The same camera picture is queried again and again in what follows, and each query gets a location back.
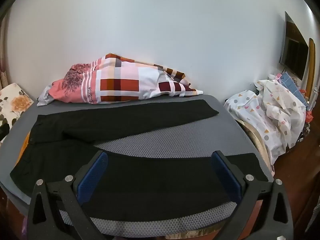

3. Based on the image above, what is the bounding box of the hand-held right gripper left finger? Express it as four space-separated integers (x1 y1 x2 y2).
26 150 118 240

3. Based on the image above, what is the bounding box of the white patterned cloth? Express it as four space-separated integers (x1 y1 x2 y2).
224 79 307 165

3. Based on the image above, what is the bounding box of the blue checked cloth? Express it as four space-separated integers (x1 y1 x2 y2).
280 72 308 110

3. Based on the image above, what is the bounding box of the floral pillow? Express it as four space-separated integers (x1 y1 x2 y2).
0 82 35 142

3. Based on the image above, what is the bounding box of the plaid pink printed blanket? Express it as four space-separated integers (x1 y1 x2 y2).
37 53 204 107

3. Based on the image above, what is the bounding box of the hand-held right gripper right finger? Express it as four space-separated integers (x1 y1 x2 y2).
211 150 294 240

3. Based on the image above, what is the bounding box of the orange cloth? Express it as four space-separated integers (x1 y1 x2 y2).
16 132 32 165

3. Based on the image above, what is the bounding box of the grey textured mat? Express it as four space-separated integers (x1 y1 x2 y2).
0 94 275 238

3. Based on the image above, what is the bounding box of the wooden frame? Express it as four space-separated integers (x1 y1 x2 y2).
305 38 316 98

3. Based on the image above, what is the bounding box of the dark green cloth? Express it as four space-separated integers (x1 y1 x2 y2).
10 99 269 224

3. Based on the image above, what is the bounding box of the wall television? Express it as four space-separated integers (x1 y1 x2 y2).
279 11 309 80

